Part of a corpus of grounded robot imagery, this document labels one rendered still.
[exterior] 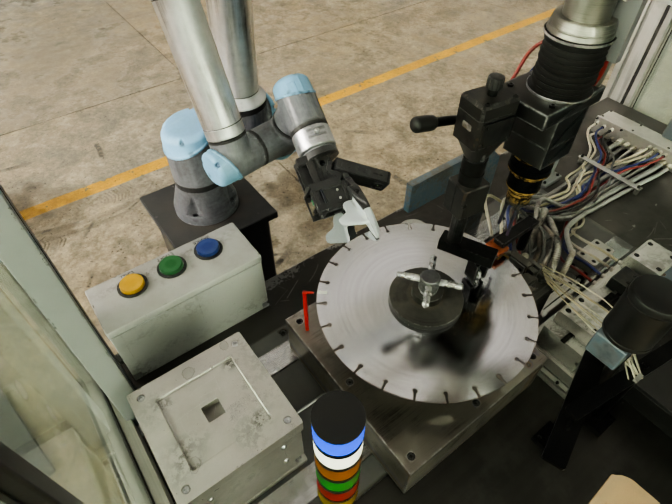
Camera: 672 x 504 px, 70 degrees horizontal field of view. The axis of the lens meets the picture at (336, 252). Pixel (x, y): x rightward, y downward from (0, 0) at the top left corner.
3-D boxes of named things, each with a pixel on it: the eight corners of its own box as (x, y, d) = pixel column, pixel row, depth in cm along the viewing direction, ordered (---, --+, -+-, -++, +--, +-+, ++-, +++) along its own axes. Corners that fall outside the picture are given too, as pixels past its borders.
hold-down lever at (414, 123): (440, 160, 56) (444, 140, 54) (404, 136, 59) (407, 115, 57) (486, 137, 59) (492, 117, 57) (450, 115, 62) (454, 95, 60)
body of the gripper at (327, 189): (314, 226, 91) (291, 168, 92) (354, 212, 93) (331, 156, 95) (322, 214, 84) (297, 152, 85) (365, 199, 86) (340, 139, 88)
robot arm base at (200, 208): (165, 200, 118) (154, 167, 111) (220, 176, 124) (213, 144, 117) (192, 235, 110) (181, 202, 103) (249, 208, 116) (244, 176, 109)
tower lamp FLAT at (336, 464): (332, 481, 41) (332, 470, 39) (303, 439, 44) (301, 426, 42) (373, 450, 43) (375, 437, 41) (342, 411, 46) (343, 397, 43)
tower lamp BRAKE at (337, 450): (332, 469, 39) (332, 456, 37) (301, 425, 41) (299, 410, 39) (375, 436, 41) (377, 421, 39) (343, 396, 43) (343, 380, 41)
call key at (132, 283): (127, 302, 80) (123, 295, 78) (119, 287, 82) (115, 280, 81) (150, 291, 81) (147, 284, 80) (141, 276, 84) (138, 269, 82)
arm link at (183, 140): (161, 172, 110) (144, 120, 100) (210, 147, 116) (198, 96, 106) (191, 196, 104) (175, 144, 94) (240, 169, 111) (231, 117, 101)
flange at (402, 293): (374, 290, 74) (375, 279, 72) (430, 261, 78) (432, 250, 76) (419, 342, 68) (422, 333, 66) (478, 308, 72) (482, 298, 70)
